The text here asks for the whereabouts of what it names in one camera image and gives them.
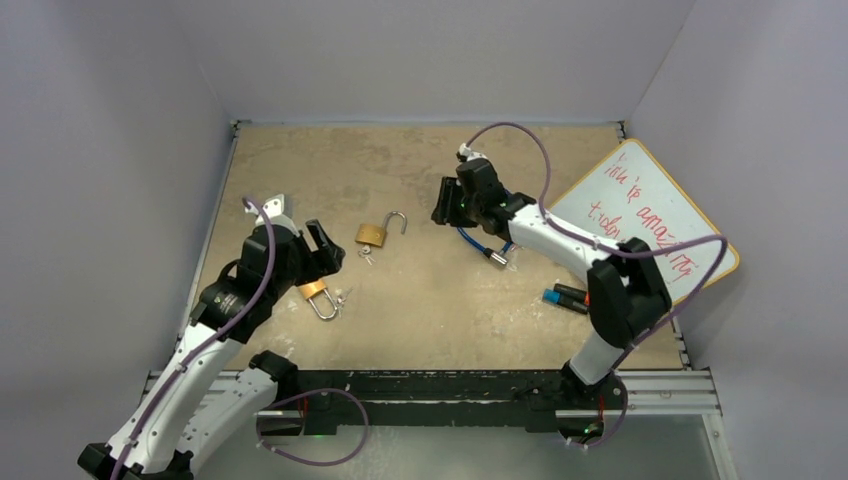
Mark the blue capped marker pen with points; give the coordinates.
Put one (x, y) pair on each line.
(564, 301)

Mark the orange long shackle padlock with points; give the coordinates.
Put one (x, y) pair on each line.
(317, 295)

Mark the blue cable lock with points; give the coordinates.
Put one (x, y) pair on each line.
(496, 256)

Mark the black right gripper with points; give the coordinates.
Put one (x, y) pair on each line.
(445, 212)

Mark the small keys of orange padlock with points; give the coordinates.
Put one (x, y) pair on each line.
(341, 300)

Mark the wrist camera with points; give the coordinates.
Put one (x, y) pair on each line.
(278, 209)
(465, 154)

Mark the black marker pen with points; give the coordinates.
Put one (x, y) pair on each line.
(581, 296)

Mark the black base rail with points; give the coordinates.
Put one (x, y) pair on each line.
(538, 401)

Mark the silver key set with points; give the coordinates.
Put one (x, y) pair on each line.
(365, 252)

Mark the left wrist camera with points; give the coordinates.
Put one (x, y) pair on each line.
(278, 209)

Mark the yellow framed whiteboard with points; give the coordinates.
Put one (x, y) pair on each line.
(629, 194)

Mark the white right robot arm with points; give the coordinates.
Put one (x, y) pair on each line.
(627, 294)

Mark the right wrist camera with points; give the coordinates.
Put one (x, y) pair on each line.
(465, 154)

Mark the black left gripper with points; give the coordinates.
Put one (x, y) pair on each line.
(325, 262)

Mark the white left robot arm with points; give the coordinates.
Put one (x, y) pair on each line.
(172, 433)

